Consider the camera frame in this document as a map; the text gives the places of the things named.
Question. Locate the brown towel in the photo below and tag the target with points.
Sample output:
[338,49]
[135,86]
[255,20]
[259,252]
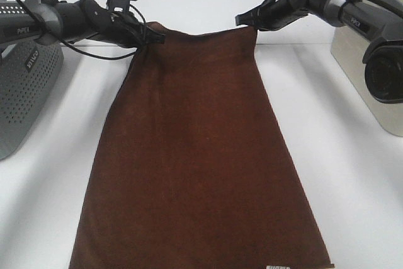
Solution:
[191,169]

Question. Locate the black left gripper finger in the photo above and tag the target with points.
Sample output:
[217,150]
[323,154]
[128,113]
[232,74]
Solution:
[149,36]

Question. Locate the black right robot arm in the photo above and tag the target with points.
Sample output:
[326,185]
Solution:
[374,20]

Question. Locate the beige plastic storage bin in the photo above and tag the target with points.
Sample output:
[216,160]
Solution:
[348,49]

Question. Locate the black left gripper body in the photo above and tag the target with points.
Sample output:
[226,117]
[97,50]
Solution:
[125,30]

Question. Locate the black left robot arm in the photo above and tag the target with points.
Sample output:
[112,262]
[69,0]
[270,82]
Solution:
[48,23]

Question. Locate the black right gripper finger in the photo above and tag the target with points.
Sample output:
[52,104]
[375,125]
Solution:
[249,18]

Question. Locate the grey perforated plastic basket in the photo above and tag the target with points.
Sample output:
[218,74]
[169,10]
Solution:
[28,71]

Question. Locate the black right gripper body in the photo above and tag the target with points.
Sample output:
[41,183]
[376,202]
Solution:
[274,15]

